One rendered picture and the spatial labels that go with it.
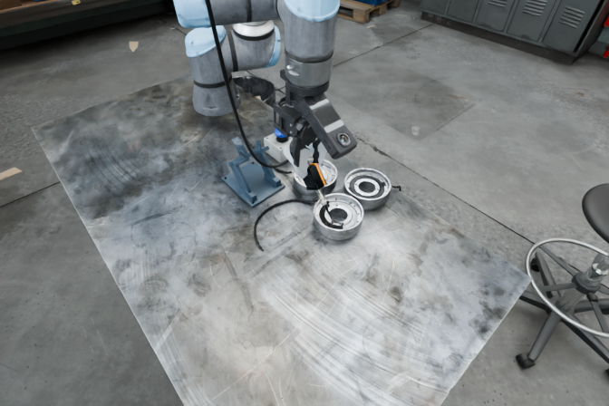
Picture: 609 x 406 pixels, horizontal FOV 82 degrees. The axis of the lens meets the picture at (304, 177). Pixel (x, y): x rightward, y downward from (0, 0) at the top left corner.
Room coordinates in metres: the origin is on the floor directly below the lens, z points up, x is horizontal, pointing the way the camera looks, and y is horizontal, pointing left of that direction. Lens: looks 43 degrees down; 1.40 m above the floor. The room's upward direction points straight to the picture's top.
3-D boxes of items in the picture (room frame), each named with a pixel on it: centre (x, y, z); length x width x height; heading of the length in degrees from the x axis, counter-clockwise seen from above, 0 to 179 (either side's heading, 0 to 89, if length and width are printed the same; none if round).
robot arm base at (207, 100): (0.99, 0.28, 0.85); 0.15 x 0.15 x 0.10
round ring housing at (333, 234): (0.50, -0.07, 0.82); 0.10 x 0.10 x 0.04
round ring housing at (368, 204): (0.58, -0.14, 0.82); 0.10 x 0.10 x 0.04
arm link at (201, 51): (1.00, 0.27, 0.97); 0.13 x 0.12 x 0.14; 108
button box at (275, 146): (0.75, 0.06, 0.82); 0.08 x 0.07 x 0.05; 42
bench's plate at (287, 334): (0.61, 0.18, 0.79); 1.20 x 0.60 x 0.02; 42
